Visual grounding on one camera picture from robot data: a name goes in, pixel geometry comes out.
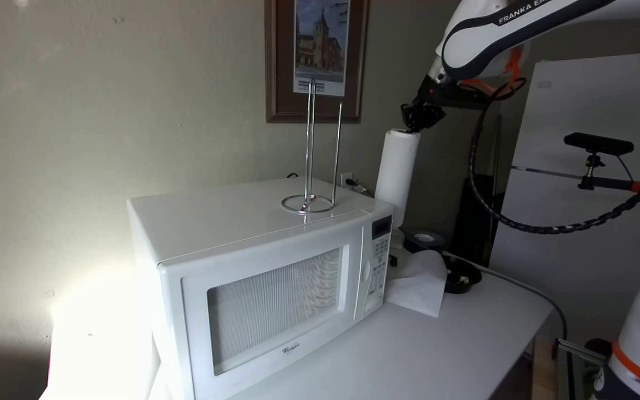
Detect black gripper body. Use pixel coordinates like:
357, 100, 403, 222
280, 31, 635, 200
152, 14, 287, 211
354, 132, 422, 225
404, 72, 448, 125

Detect white paper towel roll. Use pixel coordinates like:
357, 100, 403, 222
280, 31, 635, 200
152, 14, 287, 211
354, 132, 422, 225
373, 127, 422, 231

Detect grey tape roll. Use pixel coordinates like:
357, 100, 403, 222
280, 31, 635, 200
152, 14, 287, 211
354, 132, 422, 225
403, 227, 448, 255

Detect loose white paper towel sheet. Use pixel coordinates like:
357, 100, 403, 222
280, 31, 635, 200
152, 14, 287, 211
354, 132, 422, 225
384, 250, 448, 321

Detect black tape roll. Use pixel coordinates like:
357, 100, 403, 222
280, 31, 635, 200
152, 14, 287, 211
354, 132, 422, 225
442, 261, 484, 295

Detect brown framed picture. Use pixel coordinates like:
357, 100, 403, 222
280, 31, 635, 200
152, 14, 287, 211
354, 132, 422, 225
263, 0, 373, 125

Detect white refrigerator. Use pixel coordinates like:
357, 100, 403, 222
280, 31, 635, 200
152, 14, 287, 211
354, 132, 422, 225
486, 49, 640, 352

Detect white microwave oven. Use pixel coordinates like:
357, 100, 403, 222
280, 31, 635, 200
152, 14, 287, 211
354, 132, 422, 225
124, 175, 397, 400

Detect silver wire towel stand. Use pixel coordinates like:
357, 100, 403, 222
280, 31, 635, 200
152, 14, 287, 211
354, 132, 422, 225
280, 77, 346, 219

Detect black corrugated cable hose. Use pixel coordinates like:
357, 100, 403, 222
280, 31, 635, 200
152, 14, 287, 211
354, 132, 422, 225
465, 96, 640, 239

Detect black camera on stand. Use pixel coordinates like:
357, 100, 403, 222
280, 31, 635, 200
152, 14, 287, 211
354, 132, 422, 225
509, 132, 640, 233

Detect long dark power cable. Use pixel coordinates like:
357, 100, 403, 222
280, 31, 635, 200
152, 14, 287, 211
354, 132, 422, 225
444, 251, 568, 343

